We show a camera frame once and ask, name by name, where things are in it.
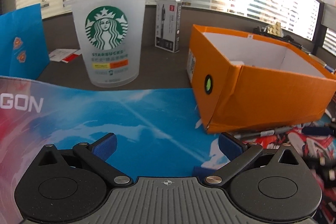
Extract white power bank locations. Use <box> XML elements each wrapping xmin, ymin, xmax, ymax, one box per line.
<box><xmin>230</xmin><ymin>61</ymin><xmax>244</xmax><ymax>66</ymax></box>

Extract grey black pen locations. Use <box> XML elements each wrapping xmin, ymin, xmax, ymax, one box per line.
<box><xmin>234</xmin><ymin>126</ymin><xmax>293</xmax><ymax>140</ymax></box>

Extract orange cardboard box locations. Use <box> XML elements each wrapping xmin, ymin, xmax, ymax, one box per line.
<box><xmin>187</xmin><ymin>25</ymin><xmax>335</xmax><ymax>133</ymax></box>

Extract blue capped black pen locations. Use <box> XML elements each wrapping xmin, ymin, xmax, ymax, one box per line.
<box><xmin>301</xmin><ymin>127</ymin><xmax>335</xmax><ymax>136</ymax></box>

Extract red white paper leaflet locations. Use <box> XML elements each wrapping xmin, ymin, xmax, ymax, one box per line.
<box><xmin>49</xmin><ymin>49</ymin><xmax>81</xmax><ymax>63</ymax></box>

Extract blue paper bag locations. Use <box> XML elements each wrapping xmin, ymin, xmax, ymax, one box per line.
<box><xmin>0</xmin><ymin>4</ymin><xmax>50</xmax><ymax>80</ymax></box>

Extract black mesh desk organizer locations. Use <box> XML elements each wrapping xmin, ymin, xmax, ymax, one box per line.
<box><xmin>253</xmin><ymin>26</ymin><xmax>311</xmax><ymax>54</ymax></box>

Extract yellow toy brick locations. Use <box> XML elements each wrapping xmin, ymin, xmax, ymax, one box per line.
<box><xmin>266</xmin><ymin>22</ymin><xmax>283</xmax><ymax>37</ymax></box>

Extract frosted Starbucks plastic cup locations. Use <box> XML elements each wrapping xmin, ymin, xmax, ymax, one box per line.
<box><xmin>66</xmin><ymin>0</ymin><xmax>146</xmax><ymax>88</ymax></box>

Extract black pen box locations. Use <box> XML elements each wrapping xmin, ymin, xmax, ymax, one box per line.
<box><xmin>154</xmin><ymin>0</ymin><xmax>183</xmax><ymax>53</ymax></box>

